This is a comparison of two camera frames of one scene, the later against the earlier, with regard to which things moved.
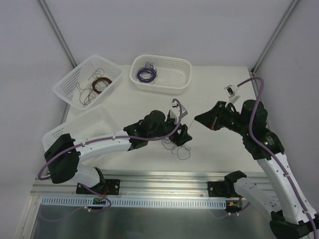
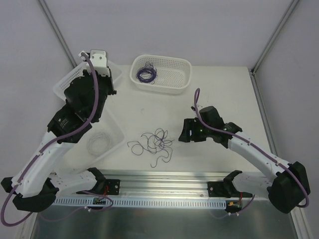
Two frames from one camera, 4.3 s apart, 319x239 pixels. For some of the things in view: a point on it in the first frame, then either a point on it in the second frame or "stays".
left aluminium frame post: (58, 33) stays
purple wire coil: (147, 73) stays
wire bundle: (183, 153) to (153, 143)
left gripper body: (180, 134) to (109, 83)
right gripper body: (218, 116) to (193, 130)
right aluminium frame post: (275, 36) stays
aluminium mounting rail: (138, 183) stays
